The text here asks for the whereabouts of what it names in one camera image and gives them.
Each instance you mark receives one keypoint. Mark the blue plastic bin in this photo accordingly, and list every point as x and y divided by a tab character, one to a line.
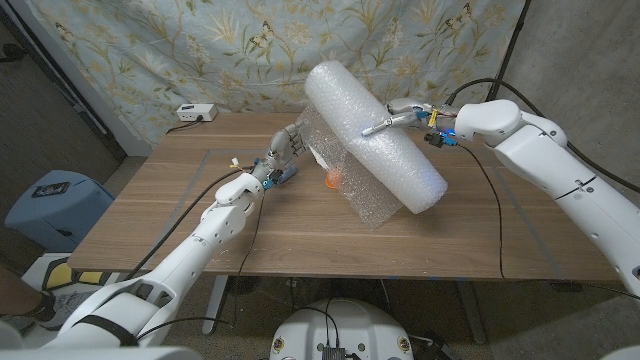
60	215

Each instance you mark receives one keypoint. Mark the grey table leg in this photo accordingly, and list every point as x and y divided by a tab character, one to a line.
472	315

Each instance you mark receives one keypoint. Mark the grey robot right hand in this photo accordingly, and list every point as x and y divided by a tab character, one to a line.
405	107

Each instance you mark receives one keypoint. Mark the yellow and white floor mat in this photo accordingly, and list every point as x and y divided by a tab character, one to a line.
60	275

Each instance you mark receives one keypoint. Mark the bubble wrap roll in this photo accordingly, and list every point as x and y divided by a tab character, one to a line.
380	145

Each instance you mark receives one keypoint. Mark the grey sneaker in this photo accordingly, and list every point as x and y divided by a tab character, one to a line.
45	306

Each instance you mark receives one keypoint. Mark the white table leg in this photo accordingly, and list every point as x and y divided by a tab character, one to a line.
215	305

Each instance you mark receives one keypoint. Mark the orange cup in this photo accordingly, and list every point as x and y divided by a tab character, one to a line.
332	179

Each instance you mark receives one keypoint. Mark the white power strip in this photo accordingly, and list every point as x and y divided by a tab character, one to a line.
196	112

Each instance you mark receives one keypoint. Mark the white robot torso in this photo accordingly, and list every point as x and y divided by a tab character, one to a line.
350	325

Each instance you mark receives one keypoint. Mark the blue toy camera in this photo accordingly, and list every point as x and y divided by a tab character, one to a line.
289	174

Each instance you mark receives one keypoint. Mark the floral backdrop cloth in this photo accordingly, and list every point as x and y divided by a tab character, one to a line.
200	50

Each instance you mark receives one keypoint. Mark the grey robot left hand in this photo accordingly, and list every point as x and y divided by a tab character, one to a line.
282	150

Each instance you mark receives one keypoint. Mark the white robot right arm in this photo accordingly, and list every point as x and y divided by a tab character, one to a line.
550	155

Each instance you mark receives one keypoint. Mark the black backdrop stand pole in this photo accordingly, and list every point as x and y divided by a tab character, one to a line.
75	102
507	50

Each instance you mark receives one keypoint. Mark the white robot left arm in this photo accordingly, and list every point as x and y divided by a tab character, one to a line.
190	260

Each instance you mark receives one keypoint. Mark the person's bare leg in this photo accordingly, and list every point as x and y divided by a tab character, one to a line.
12	290

